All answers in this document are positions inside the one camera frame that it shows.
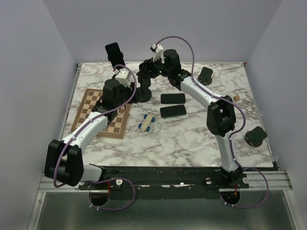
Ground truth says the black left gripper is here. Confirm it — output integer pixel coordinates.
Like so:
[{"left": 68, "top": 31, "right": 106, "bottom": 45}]
[{"left": 114, "top": 81, "right": 142, "bottom": 108}]

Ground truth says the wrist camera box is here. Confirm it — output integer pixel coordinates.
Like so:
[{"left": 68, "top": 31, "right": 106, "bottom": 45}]
[
  {"left": 115, "top": 70, "right": 131, "bottom": 88},
  {"left": 150, "top": 44, "right": 164, "bottom": 62}
]

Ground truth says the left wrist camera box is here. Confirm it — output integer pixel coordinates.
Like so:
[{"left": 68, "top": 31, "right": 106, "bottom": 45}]
[{"left": 115, "top": 70, "right": 131, "bottom": 88}]

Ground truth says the black phone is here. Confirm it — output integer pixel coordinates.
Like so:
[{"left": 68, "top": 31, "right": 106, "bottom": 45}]
[
  {"left": 105, "top": 42, "right": 125, "bottom": 70},
  {"left": 160, "top": 104, "right": 187, "bottom": 118},
  {"left": 161, "top": 93, "right": 186, "bottom": 104}
]

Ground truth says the toy car with blue wheels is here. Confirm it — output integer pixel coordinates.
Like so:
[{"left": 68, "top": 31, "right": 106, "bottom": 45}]
[{"left": 138, "top": 114, "right": 155, "bottom": 132}]

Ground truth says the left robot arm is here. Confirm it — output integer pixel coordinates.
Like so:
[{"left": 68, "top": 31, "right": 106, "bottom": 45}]
[{"left": 44, "top": 79, "right": 139, "bottom": 189}]

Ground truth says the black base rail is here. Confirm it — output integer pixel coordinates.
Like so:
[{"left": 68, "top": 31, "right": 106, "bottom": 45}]
[{"left": 79, "top": 165, "right": 251, "bottom": 200}]

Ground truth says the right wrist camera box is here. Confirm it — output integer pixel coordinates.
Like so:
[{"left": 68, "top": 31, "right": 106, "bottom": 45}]
[{"left": 150, "top": 44, "right": 164, "bottom": 62}]

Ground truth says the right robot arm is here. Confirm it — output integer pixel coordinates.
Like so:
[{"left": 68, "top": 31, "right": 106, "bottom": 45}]
[{"left": 137, "top": 46, "right": 242, "bottom": 188}]

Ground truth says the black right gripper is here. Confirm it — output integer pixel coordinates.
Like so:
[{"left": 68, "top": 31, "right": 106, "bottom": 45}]
[{"left": 136, "top": 54, "right": 170, "bottom": 82}]

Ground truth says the wooden chessboard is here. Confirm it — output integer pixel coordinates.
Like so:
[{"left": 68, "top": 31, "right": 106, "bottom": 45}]
[{"left": 71, "top": 88, "right": 130, "bottom": 139}]

